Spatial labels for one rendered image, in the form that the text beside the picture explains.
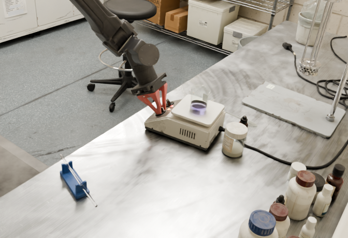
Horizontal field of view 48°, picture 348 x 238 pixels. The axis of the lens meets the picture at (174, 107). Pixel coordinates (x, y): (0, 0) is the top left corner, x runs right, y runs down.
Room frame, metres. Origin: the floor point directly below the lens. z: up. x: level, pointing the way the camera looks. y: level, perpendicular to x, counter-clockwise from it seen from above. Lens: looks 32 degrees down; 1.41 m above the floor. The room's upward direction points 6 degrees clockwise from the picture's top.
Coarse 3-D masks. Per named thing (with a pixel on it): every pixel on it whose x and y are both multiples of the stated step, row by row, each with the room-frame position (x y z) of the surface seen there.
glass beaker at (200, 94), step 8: (192, 88) 0.92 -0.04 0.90; (200, 88) 0.93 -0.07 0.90; (208, 88) 0.92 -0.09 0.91; (192, 96) 0.89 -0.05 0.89; (200, 96) 0.88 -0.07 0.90; (208, 96) 0.89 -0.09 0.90; (192, 104) 0.89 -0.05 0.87; (200, 104) 0.88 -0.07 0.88; (192, 112) 0.89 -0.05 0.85; (200, 112) 0.88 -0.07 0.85
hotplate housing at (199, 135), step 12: (156, 120) 0.91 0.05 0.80; (168, 120) 0.89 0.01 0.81; (180, 120) 0.88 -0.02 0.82; (216, 120) 0.90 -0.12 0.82; (156, 132) 0.91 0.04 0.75; (168, 132) 0.89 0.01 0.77; (180, 132) 0.87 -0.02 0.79; (192, 132) 0.86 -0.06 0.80; (204, 132) 0.85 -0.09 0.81; (216, 132) 0.90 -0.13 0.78; (192, 144) 0.86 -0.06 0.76; (204, 144) 0.84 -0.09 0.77
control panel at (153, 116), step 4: (176, 100) 1.01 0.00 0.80; (180, 100) 1.00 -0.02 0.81; (176, 104) 0.98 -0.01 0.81; (168, 108) 0.96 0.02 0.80; (172, 108) 0.95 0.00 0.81; (168, 112) 0.93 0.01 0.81; (152, 116) 0.94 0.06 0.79; (156, 116) 0.92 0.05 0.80; (160, 116) 0.91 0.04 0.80; (164, 116) 0.90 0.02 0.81
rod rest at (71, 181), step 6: (66, 168) 0.70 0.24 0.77; (72, 168) 0.71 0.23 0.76; (60, 174) 0.70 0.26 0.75; (66, 174) 0.69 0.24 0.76; (72, 174) 0.69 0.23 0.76; (66, 180) 0.67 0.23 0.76; (72, 180) 0.67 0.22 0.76; (72, 186) 0.65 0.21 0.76; (78, 186) 0.63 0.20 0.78; (84, 186) 0.64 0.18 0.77; (72, 192) 0.64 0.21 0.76; (78, 192) 0.63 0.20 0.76; (84, 192) 0.64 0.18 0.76; (78, 198) 0.63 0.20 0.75
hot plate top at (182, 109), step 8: (184, 104) 0.94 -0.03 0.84; (208, 104) 0.95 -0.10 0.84; (216, 104) 0.96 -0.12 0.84; (176, 112) 0.89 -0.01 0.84; (184, 112) 0.90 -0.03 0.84; (208, 112) 0.91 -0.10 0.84; (216, 112) 0.91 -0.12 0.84; (192, 120) 0.87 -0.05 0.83; (200, 120) 0.87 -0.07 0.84; (208, 120) 0.87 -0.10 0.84
